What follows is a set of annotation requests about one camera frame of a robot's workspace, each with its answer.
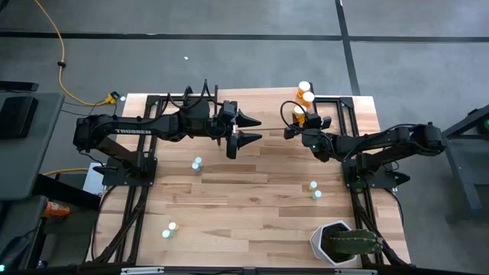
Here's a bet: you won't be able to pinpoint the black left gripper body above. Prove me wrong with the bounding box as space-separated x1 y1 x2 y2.
210 100 241 160

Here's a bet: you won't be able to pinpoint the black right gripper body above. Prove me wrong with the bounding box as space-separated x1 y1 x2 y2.
283 117 339 163

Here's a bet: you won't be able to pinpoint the orange bottle with pink label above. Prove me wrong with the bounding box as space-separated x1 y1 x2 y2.
293 105 308 128

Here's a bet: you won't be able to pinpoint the wooden shelf black metal legs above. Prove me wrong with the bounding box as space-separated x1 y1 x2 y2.
212 86 321 147

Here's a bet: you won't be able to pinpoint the white hexagonal plant pot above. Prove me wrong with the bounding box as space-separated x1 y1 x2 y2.
308 219 364 267

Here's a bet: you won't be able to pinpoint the green cactus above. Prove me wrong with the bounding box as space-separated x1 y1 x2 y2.
328 228 384 256

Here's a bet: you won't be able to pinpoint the dark grey metal stand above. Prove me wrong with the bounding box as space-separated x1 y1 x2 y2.
441 103 489 225

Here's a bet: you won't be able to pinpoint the white paper sheet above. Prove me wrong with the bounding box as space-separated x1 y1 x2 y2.
82 161 108 196

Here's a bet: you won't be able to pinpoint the black bar with LED strips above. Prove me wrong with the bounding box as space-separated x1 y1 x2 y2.
120 266 379 275

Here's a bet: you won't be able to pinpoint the black flat bar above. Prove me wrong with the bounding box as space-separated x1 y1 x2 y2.
0 80 40 92

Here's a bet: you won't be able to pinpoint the grey desk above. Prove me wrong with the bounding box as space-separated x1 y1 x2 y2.
0 91 66 202

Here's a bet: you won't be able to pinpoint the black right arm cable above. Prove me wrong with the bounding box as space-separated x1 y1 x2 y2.
280 99 307 134

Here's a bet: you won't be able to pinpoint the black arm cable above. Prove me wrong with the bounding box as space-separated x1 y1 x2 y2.
167 78 222 112
280 99 307 134

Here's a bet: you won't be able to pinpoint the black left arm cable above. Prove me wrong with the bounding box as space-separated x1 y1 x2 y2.
167 78 222 112

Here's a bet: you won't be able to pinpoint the black metal table frame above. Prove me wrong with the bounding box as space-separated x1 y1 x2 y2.
86 93 412 268

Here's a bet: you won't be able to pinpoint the long yellow power cable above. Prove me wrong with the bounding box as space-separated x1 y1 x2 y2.
33 0 118 107

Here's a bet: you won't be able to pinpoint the short yellow cable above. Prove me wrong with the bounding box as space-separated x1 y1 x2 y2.
44 167 89 177

